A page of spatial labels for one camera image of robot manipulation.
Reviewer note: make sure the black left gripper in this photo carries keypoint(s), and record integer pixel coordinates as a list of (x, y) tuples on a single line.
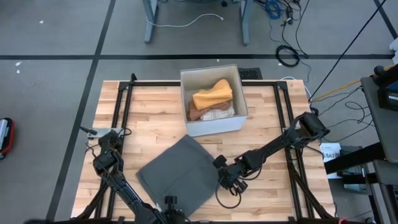
[(174, 216)]

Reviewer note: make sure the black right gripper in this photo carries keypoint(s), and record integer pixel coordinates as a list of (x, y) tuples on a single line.
[(231, 175)]

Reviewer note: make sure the white paper tag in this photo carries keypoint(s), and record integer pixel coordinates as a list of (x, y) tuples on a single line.
[(158, 206)]

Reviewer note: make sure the dark grey towel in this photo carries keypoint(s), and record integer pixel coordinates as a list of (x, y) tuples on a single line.
[(180, 174)]

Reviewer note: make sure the white beige plaid towel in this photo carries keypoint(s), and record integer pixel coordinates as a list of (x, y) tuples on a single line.
[(217, 114)]

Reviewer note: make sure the terracotta pink towel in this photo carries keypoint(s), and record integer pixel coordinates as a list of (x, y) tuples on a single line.
[(194, 114)]

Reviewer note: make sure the mustard yellow towel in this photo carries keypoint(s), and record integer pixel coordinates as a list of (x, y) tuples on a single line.
[(213, 95)]

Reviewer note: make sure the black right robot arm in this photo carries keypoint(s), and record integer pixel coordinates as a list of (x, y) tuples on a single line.
[(273, 146)]

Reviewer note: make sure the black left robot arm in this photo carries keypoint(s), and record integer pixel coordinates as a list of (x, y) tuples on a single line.
[(115, 180)]

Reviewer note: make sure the beige fabric storage box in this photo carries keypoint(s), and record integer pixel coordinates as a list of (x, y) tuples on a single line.
[(214, 129)]

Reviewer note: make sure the white printed paper sheet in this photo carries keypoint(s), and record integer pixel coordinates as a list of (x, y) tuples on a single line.
[(329, 152)]

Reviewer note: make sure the black perforated mat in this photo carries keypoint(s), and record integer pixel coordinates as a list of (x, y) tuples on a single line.
[(252, 74)]

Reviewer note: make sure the blue plastic bin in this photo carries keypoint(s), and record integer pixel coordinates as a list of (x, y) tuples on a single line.
[(354, 188)]

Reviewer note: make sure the black equipment cart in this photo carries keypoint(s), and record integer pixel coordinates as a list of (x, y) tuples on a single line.
[(376, 124)]

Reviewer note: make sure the grey desk leg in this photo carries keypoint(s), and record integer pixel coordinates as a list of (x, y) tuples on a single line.
[(150, 21), (245, 21)]

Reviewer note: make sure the black device with blue screen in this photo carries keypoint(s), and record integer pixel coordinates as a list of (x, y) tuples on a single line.
[(385, 93)]

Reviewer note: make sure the thin black pole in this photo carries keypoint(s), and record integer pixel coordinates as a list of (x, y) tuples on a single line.
[(347, 49)]

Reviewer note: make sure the red black case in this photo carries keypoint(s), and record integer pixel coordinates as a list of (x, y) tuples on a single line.
[(11, 140)]

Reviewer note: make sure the white crumpled object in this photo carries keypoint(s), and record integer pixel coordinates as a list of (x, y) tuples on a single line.
[(395, 49)]

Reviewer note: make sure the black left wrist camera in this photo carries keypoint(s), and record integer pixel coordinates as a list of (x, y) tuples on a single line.
[(170, 200)]

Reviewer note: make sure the black aluminium table frame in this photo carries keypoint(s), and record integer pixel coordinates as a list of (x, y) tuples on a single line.
[(258, 83)]

